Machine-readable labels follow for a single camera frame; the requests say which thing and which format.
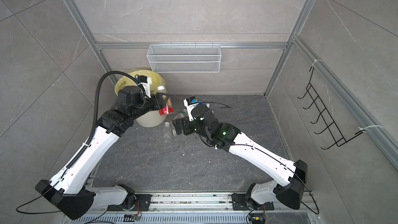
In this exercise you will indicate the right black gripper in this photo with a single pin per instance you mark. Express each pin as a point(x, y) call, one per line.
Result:
point(179, 126)

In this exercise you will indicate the black wire hook rack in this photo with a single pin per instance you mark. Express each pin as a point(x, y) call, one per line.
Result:
point(324, 116)

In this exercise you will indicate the yellow plastic bin liner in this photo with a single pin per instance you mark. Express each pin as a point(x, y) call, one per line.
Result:
point(156, 81)

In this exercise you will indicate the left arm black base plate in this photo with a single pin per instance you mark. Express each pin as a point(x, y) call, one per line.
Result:
point(133, 203)

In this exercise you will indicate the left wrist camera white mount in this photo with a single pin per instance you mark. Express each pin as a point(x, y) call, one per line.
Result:
point(145, 82)

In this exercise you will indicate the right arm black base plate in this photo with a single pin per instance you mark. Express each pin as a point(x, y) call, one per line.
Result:
point(241, 203)

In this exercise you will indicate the white wire mesh basket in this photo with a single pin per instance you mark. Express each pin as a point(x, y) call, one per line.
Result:
point(186, 58)

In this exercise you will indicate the clear bottle white printed label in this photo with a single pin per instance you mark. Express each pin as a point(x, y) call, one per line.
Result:
point(174, 131)

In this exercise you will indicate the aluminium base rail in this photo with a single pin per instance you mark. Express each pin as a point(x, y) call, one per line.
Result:
point(201, 208)

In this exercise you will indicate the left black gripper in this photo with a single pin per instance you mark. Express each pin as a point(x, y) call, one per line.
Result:
point(156, 100)

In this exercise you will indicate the slim clear bottle white cap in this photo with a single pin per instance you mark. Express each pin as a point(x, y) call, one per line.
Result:
point(167, 132)

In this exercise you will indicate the white ribbed trash bin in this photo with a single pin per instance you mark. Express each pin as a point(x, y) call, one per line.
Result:
point(151, 119)

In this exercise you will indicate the red yellow label bottle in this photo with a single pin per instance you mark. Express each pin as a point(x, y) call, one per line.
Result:
point(168, 108)

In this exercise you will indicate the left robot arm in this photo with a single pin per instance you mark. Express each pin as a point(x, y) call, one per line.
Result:
point(67, 190)

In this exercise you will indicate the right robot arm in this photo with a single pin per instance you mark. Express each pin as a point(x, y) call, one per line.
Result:
point(288, 177)

